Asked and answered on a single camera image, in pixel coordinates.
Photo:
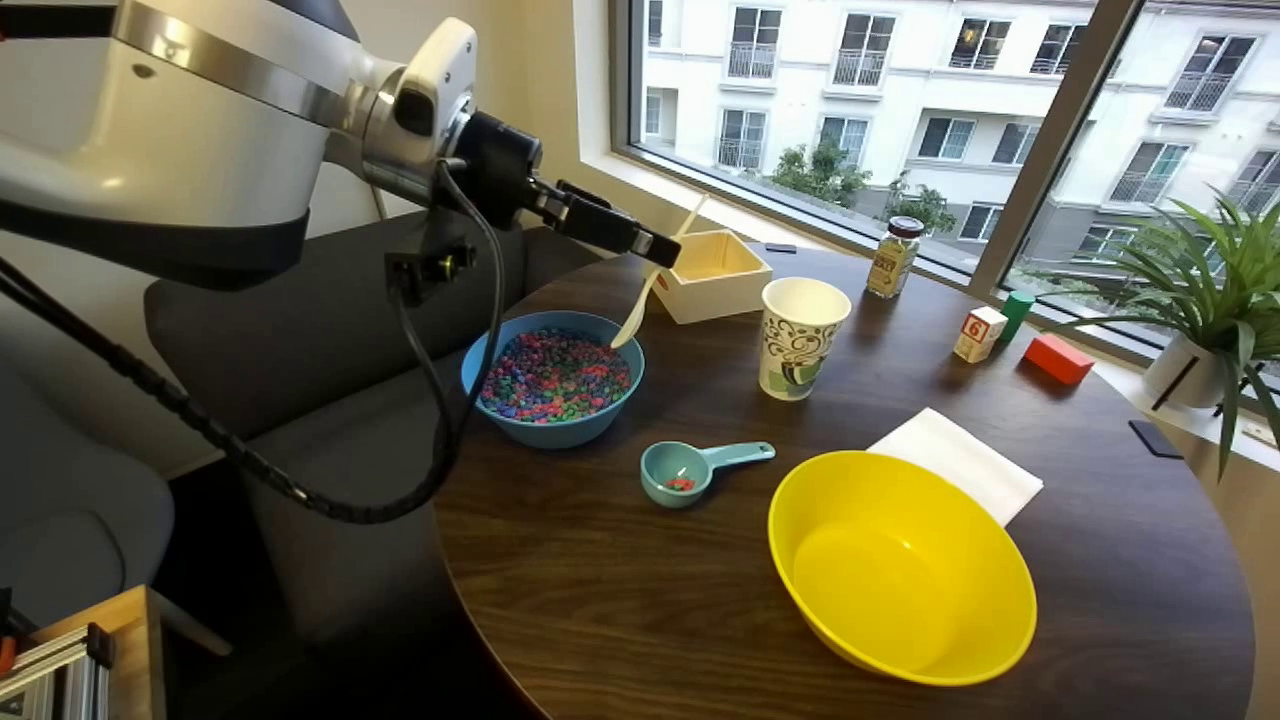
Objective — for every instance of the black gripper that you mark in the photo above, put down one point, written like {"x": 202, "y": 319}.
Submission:
{"x": 498, "y": 174}

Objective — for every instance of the white plastic spoon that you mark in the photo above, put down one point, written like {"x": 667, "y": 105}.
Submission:
{"x": 635, "y": 320}

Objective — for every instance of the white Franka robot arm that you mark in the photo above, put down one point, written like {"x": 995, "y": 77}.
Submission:
{"x": 216, "y": 119}

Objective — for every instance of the blue bowl with beads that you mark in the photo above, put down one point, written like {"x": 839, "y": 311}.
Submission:
{"x": 555, "y": 376}

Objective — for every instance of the yellow plastic bowl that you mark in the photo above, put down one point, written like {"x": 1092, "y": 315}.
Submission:
{"x": 900, "y": 575}

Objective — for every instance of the white wooden box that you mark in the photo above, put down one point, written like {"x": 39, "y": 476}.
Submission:
{"x": 714, "y": 279}

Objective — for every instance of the patterned paper cup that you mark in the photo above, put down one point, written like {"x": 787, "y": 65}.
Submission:
{"x": 797, "y": 329}

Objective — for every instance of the small teal measuring scoop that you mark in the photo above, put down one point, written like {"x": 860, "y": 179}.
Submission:
{"x": 678, "y": 473}

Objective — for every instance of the glass jar with lid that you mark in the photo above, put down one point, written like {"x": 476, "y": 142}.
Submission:
{"x": 892, "y": 258}

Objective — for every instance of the round wooden table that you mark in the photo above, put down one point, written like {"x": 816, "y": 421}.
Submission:
{"x": 635, "y": 579}

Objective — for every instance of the white paper napkin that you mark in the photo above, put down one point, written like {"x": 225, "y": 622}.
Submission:
{"x": 953, "y": 453}

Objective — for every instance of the white cube block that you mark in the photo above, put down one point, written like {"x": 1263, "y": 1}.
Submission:
{"x": 977, "y": 333}

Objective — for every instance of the green block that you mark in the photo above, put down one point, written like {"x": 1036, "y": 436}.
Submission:
{"x": 1012, "y": 311}

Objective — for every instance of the grey fabric sofa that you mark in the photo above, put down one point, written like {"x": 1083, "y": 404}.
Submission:
{"x": 316, "y": 376}

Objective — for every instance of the red block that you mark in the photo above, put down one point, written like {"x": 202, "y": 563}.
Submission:
{"x": 1057, "y": 360}

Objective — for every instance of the small black square object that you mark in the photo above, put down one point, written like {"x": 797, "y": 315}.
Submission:
{"x": 1154, "y": 441}

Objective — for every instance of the potted green plant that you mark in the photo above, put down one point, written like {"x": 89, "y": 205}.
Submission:
{"x": 1208, "y": 279}

